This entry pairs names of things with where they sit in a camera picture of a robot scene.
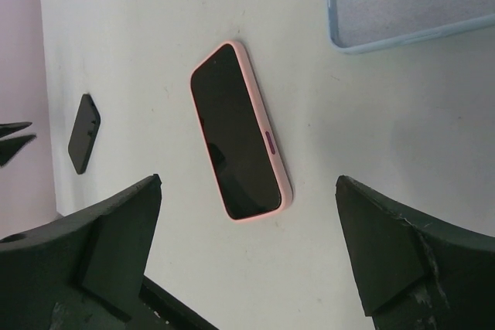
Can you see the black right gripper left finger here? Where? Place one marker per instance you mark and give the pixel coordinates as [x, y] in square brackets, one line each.
[84, 270]

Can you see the lilac phone case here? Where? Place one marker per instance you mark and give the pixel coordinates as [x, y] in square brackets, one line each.
[361, 26]

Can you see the purple smartphone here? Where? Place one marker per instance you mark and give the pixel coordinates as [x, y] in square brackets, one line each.
[236, 133]

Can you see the pink silicone phone case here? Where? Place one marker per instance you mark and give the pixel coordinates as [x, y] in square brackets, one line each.
[253, 113]

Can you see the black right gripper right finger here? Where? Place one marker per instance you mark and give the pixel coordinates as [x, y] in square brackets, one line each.
[412, 270]

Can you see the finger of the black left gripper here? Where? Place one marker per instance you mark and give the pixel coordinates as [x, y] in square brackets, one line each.
[10, 128]
[11, 146]

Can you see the black smartphone pink edge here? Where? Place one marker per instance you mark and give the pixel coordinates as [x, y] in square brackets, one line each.
[84, 133]

